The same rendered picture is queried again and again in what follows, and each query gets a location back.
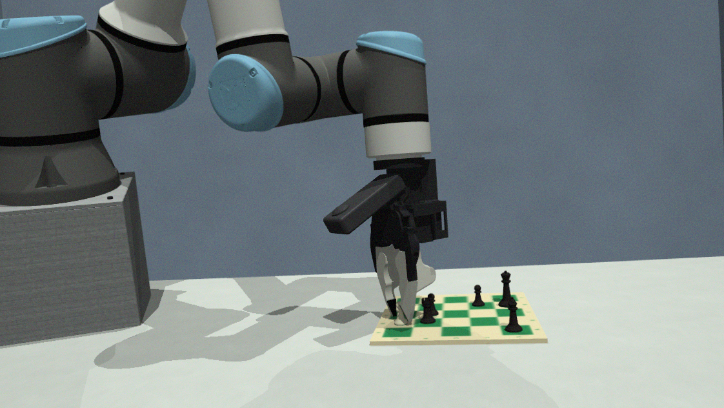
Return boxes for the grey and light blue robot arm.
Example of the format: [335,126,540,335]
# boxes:
[0,0,432,234]

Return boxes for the black pawn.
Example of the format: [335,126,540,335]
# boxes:
[428,293,439,316]
[472,285,485,307]

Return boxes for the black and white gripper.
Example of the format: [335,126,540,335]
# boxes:
[370,158,448,322]

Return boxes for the black bishop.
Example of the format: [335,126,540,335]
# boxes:
[505,297,523,333]

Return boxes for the white pawn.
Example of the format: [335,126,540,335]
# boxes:
[394,301,408,325]

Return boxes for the black rook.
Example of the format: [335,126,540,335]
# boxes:
[420,298,436,324]

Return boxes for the black queen chess piece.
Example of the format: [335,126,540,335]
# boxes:
[499,270,511,308]

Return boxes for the green and cream chessboard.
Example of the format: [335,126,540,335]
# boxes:
[370,292,548,346]

